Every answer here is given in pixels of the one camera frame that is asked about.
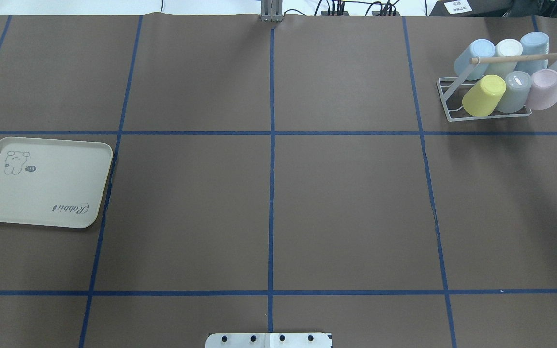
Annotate bright yellow cup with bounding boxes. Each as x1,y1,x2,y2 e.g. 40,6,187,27
462,75,507,117

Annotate light blue cup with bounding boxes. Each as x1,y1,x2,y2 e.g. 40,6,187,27
515,31,550,75
454,38,496,81

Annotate grey cup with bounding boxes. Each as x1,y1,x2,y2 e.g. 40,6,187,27
495,71,532,114

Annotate pale yellow-green cup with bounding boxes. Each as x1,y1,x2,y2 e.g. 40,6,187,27
484,38,523,79

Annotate pink cup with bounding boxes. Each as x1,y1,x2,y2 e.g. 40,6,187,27
525,69,557,110

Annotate cream plastic tray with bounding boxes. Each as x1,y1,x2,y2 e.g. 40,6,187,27
0,136,114,229

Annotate aluminium frame post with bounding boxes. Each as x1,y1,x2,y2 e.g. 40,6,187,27
260,0,284,22

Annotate white pedestal column base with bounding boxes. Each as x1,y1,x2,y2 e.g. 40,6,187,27
205,332,333,348

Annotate white wire cup rack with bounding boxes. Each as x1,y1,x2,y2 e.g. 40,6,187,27
436,53,557,122

